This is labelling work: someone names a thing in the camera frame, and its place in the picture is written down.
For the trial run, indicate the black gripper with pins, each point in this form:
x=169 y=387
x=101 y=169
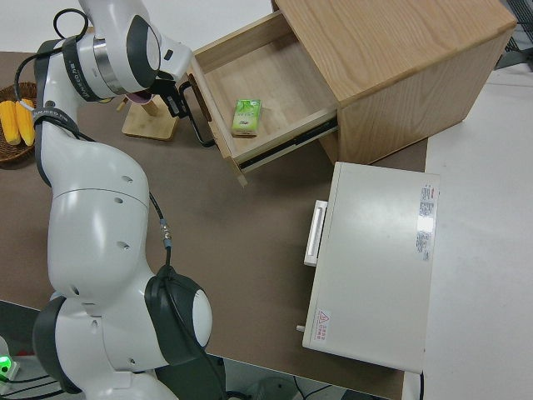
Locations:
x=164 y=85

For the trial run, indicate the grey round stand base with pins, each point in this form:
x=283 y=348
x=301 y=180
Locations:
x=272 y=389

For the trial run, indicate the wooden mug rack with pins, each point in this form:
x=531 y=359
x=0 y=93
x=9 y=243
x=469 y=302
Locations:
x=145 y=127

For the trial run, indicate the brown wicker basket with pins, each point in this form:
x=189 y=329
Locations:
x=12 y=154

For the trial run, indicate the light wooden drawer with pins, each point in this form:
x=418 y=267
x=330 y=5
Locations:
x=270 y=83

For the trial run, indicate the light wooden cabinet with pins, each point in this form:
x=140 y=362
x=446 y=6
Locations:
x=395 y=62

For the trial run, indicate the green tissue pack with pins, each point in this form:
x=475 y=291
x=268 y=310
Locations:
x=245 y=118

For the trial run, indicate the white box with green light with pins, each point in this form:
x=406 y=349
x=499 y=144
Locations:
x=6 y=360

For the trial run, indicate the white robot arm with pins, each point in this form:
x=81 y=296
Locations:
x=91 y=233

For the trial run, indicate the yellow corn cob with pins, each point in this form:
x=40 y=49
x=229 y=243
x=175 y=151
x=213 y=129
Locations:
x=26 y=123
x=9 y=123

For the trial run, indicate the brown table mat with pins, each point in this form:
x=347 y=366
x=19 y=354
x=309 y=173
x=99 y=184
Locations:
x=229 y=250

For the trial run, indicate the white toaster oven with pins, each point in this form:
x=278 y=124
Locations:
x=375 y=266

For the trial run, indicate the pink mug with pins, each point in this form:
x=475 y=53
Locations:
x=139 y=98

